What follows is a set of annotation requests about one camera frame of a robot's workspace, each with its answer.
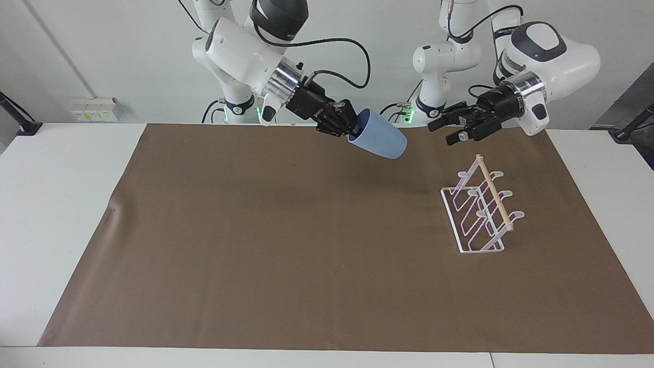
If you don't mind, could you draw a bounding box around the white wire cup holder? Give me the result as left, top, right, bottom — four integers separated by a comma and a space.
440, 154, 526, 255

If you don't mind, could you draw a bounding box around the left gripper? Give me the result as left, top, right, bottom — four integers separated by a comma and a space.
428, 83, 525, 147

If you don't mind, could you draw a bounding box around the white wall socket strip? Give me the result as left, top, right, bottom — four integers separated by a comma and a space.
70, 97, 122, 123

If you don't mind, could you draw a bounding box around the blue cup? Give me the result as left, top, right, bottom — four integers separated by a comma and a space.
347, 108, 408, 160

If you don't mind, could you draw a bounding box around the black stand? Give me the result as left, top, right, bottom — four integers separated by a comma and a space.
610, 101, 654, 145
0, 91, 43, 136

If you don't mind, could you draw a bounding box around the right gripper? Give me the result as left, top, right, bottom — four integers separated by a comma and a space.
286, 81, 359, 139

